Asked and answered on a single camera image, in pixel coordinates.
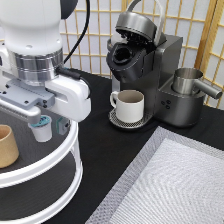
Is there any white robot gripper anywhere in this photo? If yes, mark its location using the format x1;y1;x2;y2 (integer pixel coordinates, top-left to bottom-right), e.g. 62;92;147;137
0;45;91;135

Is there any white coffee pod blue lid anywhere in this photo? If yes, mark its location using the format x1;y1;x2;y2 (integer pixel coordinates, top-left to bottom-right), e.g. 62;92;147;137
28;115;52;142

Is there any grey pod coffee machine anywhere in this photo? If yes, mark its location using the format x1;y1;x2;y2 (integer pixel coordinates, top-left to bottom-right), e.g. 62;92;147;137
106;0;205;130

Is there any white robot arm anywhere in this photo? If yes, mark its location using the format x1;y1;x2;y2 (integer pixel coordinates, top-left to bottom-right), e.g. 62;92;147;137
0;0;91;124

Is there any tan wooden cup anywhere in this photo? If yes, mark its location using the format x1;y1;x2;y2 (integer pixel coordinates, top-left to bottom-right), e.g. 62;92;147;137
0;125;19;168

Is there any white two-tier round shelf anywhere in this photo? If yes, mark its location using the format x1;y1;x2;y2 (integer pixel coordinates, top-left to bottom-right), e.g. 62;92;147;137
0;112;83;224

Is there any white ceramic mug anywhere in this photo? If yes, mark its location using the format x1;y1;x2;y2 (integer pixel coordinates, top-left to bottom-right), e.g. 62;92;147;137
110;90;144;123

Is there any grey woven placemat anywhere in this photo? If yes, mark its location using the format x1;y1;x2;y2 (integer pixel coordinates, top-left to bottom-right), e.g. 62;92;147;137
85;127;224;224

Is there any steel milk frother cup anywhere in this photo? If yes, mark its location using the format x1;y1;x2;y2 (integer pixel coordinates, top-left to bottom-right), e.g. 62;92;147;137
172;68;222;99

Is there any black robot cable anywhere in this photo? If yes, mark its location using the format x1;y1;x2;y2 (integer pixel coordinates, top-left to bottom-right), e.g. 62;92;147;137
56;0;92;81

